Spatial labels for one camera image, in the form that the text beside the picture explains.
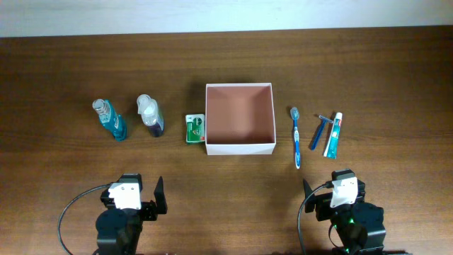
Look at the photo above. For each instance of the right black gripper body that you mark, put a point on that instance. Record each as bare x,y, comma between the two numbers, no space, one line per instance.
322,211

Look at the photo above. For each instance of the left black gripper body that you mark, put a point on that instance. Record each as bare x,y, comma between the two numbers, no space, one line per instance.
149,209

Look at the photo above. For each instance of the white teal toothpaste tube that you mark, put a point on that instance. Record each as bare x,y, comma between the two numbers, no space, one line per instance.
332,145

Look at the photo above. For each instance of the green white small box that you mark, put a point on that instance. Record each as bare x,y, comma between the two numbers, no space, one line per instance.
195,128

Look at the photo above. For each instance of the teal mouthwash bottle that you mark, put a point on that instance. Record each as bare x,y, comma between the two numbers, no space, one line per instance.
110,119

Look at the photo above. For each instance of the blue disposable razor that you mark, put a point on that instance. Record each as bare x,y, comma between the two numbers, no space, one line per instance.
318,134

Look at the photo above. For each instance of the clear purple liquid bottle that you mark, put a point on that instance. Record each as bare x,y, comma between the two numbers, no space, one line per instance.
150,113

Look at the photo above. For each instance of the blue white toothbrush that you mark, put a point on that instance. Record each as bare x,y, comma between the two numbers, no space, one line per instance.
297,156

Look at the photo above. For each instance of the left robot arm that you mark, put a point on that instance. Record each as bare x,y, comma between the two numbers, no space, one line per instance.
120,226

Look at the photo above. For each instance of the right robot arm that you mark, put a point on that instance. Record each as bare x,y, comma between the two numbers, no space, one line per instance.
360,227

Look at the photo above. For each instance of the white cardboard box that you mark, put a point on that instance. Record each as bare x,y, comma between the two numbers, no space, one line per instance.
239,119

